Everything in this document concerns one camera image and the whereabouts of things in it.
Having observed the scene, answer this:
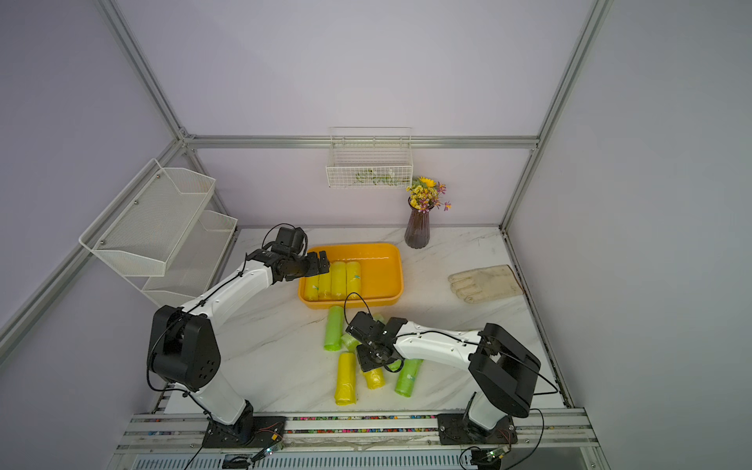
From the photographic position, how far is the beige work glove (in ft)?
3.30

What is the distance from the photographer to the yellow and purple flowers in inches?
38.4

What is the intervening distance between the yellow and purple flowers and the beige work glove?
11.0 inches
